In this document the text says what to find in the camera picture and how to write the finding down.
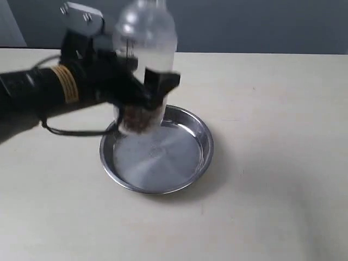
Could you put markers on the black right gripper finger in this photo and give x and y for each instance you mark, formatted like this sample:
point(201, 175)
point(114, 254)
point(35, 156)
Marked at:
point(157, 85)

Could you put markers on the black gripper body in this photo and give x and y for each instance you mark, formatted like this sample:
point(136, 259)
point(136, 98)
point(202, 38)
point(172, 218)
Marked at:
point(100, 74)

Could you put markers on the clear plastic bottle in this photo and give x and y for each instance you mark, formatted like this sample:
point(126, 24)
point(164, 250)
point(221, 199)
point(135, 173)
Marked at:
point(145, 30)

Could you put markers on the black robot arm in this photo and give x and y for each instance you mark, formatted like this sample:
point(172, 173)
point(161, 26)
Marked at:
point(30, 97)

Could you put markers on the round stainless steel dish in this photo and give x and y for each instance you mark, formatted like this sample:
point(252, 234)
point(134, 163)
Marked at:
point(167, 159)

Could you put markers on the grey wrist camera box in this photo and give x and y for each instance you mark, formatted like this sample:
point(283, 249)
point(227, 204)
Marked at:
point(82, 19)

